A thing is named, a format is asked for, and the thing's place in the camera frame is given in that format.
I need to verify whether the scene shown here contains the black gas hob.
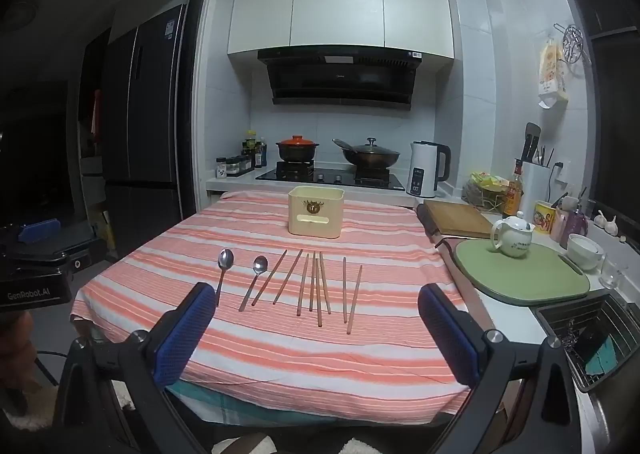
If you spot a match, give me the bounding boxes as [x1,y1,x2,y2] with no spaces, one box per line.
[255,161,406,191]

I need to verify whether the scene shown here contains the white teapot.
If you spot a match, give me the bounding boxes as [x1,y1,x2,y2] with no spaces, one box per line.
[490,211,534,257]

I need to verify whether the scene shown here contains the black cable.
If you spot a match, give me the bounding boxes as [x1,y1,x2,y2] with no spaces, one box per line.
[30,350,67,387]

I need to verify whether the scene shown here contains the amber bottle with red label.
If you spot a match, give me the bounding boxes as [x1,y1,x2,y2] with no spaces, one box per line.
[502,159,523,217]

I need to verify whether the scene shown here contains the white electric kettle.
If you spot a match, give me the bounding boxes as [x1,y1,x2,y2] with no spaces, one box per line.
[406,141,452,198]

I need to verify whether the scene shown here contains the purple cup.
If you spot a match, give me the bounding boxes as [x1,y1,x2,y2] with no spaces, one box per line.
[556,207,588,250]

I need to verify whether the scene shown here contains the white knife holder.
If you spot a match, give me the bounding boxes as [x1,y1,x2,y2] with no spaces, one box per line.
[519,160,553,226]

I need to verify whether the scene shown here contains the yellow snack bag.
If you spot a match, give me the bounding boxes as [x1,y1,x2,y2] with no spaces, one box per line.
[462,171,511,207]

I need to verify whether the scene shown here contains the dark refrigerator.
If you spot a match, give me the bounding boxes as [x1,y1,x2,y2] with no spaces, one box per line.
[100,4,188,260]

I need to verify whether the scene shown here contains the dark wok with glass lid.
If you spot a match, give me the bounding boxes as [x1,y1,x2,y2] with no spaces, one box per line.
[332,137,402,169]

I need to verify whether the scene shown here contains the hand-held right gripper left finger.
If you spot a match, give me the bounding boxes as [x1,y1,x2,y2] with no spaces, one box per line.
[52,281,218,454]

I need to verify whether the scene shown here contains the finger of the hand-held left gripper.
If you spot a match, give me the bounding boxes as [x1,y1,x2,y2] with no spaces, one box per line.
[17,218,62,244]

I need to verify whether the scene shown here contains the row of wooden chopsticks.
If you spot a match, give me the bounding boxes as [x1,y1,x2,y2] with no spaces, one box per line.
[251,249,363,336]

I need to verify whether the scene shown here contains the white bowl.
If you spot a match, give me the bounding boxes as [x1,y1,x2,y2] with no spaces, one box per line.
[566,233,606,271]

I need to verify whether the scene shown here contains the clear drinking glass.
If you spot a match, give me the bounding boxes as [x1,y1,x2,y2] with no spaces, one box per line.
[599,254,628,290]

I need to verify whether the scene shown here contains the black clay pot orange lid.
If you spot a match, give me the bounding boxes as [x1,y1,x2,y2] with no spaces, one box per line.
[276,135,320,162]

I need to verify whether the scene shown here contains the orange white striped tablecloth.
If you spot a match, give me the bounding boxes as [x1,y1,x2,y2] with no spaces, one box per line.
[70,190,493,427]

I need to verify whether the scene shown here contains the grey spatula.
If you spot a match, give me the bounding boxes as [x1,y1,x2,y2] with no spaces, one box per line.
[521,123,542,162]

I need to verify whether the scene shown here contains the hanging printed paper bag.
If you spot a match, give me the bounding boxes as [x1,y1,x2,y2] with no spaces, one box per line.
[537,38,571,109]

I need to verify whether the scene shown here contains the wooden cutting board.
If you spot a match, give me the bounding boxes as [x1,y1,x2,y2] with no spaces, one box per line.
[422,199,496,240]

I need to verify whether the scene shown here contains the green cutting board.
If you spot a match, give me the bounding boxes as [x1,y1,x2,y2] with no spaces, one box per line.
[453,238,591,306]

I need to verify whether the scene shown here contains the metal spoon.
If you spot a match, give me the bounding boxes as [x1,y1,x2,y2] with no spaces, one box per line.
[238,255,269,312]
[215,249,235,307]

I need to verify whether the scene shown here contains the cream plastic utensil holder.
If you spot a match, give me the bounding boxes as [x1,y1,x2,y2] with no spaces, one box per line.
[288,187,346,238]

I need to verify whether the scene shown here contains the person's left forearm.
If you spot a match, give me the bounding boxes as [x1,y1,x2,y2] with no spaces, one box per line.
[0,311,33,385]

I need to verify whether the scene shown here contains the yellow printed mug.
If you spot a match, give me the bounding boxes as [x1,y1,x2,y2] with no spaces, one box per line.
[534,201,557,235]

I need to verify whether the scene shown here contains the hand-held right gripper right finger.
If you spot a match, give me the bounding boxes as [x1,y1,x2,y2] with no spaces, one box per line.
[417,283,581,454]

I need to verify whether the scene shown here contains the black range hood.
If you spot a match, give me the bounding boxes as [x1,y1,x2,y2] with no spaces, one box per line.
[257,48,421,110]

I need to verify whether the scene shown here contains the hanging metal steamer rack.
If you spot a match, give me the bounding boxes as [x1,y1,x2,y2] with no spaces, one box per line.
[554,23,593,66]

